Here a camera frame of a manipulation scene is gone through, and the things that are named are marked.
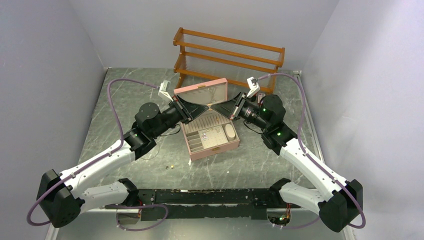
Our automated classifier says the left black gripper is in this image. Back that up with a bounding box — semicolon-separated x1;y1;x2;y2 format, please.
151;94;209;138

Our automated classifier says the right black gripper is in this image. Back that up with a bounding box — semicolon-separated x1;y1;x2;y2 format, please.
211;90;270;131

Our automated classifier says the pink jewelry box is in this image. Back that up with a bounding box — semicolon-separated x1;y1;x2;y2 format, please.
173;78;240;161

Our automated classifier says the silver wire necklace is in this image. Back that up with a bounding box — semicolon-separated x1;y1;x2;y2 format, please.
142;145;161;161

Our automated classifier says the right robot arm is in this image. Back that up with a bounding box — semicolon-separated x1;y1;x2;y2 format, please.
211;93;363;233

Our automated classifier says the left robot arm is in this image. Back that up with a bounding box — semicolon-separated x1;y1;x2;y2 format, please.
36;95;209;228

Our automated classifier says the wooden two-tier shelf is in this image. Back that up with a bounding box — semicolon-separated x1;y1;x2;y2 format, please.
172;27;286;88

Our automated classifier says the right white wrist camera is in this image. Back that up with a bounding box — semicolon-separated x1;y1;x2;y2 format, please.
246;77;260;99

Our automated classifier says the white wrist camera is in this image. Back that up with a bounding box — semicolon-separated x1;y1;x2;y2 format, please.
246;77;260;99
158;79;173;103

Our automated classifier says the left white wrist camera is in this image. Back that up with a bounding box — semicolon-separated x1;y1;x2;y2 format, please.
158;79;173;103

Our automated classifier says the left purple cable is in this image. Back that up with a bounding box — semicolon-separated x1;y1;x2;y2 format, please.
26;78;160;227

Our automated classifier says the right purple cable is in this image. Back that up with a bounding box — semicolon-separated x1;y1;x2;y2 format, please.
258;72;367;229

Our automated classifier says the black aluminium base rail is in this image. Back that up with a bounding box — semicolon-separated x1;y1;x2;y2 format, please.
89;188;332;221

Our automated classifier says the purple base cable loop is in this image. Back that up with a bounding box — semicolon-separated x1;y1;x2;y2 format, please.
115;204;170;232

